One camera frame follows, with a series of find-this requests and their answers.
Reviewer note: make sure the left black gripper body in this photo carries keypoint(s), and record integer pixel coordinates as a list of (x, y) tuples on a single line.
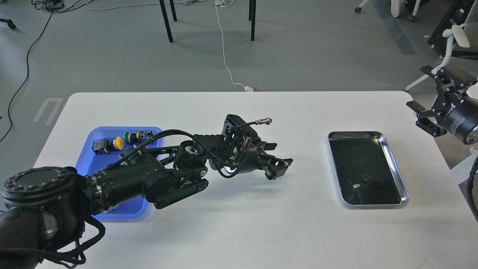
[(243, 146)]

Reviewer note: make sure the silver metal tray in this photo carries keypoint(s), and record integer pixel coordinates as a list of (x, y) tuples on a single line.
[(356, 154)]

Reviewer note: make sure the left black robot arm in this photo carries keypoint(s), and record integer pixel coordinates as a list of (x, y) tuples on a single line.
[(50, 210)]

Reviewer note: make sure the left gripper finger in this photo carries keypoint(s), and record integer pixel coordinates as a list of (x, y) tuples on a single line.
[(276, 167), (263, 146)]

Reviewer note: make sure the white office chair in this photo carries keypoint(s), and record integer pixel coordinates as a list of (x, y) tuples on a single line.
[(454, 37)]

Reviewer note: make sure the blue plastic tray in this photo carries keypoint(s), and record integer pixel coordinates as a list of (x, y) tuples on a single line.
[(89, 163)]

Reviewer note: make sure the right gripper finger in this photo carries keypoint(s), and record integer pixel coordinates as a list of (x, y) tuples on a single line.
[(423, 121), (452, 83)]

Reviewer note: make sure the yellow push button switch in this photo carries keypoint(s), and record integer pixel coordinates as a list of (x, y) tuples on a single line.
[(104, 146)]

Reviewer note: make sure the green push button switch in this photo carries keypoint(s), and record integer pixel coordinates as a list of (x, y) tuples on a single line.
[(137, 137)]

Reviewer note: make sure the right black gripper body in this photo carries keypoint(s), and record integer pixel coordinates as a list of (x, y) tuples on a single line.
[(461, 117)]

